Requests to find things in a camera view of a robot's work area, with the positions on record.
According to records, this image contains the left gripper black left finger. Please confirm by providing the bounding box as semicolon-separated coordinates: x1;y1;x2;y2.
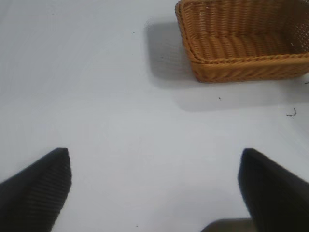
0;147;72;232

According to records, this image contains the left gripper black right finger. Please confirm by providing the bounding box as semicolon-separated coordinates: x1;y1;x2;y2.
238;147;309;232

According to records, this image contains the brown woven wicker basket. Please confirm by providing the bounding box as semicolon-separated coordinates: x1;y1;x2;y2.
175;0;309;84

